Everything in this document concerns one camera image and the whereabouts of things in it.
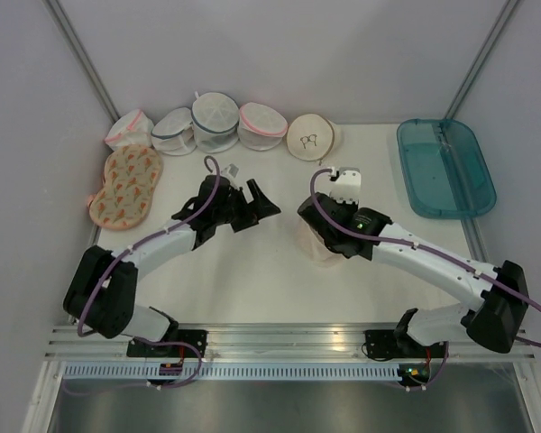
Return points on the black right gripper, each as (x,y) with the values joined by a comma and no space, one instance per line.
(352,207)

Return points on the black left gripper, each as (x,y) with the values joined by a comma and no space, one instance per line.
(258,209)

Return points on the beige round glasses laundry bag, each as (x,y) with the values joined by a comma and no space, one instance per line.
(313,247)

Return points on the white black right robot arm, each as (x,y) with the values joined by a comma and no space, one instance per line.
(489,307)

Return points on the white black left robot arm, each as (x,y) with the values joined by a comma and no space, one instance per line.
(102,293)

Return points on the white pink-zip mesh bag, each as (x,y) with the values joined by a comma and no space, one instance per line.
(260,127)

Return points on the beige round bag with glasses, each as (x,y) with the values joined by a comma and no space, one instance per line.
(313,138)

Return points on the tall white blue-zip mesh bag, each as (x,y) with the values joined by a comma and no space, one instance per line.
(215,118)

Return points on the white blue-trim mesh bag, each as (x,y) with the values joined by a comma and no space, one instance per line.
(174,135)

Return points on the floral peanut-shaped laundry bag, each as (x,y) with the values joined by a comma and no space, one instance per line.
(131,174)

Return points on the white pink-trim mesh bag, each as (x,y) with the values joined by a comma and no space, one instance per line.
(133,128)

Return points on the teal transparent plastic bin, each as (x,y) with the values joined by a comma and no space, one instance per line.
(445,174)

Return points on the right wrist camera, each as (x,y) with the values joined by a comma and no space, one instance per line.
(346,185)

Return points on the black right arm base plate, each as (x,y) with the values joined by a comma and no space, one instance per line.
(382,345)

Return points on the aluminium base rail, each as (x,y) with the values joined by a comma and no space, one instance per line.
(233,343)

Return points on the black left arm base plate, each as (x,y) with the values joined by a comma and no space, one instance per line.
(188,343)

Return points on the right aluminium corner post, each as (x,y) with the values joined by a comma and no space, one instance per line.
(499,26)

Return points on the aluminium corner post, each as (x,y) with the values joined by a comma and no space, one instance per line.
(70,35)
(499,26)

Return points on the white slotted cable duct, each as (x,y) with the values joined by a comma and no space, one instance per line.
(382,372)

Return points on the left aluminium corner post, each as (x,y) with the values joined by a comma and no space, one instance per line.
(70,35)

